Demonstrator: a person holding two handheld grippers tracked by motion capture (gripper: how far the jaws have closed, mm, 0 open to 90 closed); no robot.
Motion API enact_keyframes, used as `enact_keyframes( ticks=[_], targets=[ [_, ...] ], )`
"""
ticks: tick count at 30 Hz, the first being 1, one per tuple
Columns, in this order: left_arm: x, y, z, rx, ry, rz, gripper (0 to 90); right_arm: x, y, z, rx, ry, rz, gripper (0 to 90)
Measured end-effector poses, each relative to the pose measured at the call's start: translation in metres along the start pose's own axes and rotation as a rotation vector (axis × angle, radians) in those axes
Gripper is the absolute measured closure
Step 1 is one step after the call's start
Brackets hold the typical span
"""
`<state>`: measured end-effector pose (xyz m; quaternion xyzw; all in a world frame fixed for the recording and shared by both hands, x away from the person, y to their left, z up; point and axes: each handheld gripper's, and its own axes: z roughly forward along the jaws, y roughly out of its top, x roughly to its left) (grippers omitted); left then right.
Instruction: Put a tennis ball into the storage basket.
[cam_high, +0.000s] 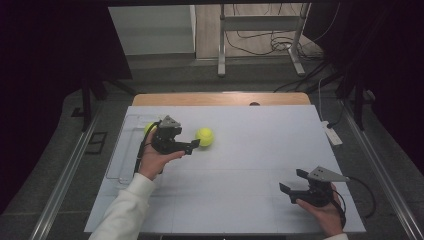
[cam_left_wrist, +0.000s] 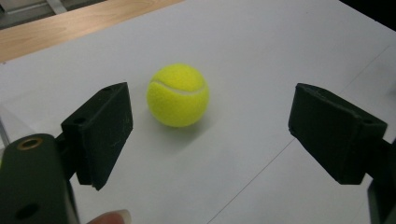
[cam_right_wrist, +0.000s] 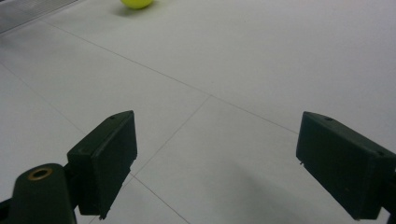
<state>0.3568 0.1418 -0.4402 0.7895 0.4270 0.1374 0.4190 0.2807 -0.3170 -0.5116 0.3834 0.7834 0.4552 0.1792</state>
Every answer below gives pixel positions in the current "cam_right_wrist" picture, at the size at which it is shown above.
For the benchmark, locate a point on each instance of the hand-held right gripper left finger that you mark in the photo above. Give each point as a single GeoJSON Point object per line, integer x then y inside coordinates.
{"type": "Point", "coordinates": [106, 165]}

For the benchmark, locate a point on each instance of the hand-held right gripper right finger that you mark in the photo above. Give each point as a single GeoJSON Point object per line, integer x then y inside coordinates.
{"type": "Point", "coordinates": [342, 165]}

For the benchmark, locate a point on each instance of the yellow tennis ball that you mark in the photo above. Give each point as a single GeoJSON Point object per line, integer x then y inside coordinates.
{"type": "Point", "coordinates": [137, 3]}

